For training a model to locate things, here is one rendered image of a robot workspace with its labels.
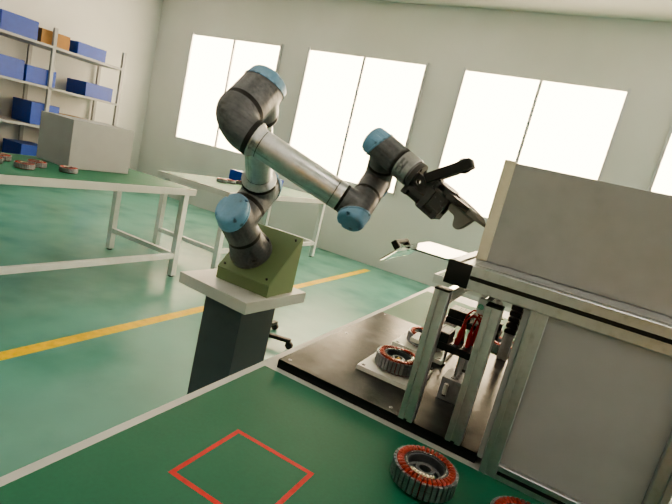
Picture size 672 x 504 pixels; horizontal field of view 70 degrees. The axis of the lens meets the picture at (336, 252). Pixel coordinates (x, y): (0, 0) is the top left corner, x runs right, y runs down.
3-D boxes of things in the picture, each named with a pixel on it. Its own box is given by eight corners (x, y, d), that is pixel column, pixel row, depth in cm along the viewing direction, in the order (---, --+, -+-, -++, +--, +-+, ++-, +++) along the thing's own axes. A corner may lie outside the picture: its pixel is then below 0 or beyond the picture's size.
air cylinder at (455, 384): (435, 396, 111) (442, 375, 109) (444, 386, 117) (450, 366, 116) (456, 406, 108) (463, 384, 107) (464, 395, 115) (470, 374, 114)
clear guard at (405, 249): (379, 260, 131) (384, 239, 130) (407, 254, 153) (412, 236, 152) (498, 299, 117) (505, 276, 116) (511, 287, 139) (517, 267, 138)
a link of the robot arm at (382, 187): (350, 201, 130) (357, 174, 121) (367, 174, 136) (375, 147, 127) (376, 213, 129) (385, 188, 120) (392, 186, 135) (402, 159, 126)
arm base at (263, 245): (222, 262, 167) (212, 244, 160) (245, 231, 175) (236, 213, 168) (258, 273, 162) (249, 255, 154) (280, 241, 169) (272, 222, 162)
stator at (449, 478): (399, 452, 89) (404, 434, 88) (458, 479, 84) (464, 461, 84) (380, 483, 78) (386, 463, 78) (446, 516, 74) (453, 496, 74)
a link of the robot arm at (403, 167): (416, 153, 121) (405, 149, 113) (429, 164, 119) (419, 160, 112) (397, 176, 123) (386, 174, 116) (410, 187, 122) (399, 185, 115)
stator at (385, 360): (366, 364, 116) (370, 350, 115) (383, 353, 126) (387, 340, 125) (409, 383, 111) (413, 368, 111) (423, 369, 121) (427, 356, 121)
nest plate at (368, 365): (355, 368, 115) (356, 363, 115) (379, 353, 129) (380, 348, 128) (413, 394, 109) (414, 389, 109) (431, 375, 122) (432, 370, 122)
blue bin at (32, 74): (7, 76, 603) (9, 60, 599) (36, 84, 634) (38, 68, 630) (25, 81, 583) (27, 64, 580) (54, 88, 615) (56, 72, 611)
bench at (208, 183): (146, 244, 472) (158, 170, 458) (261, 238, 641) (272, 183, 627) (214, 272, 434) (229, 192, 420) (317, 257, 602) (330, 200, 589)
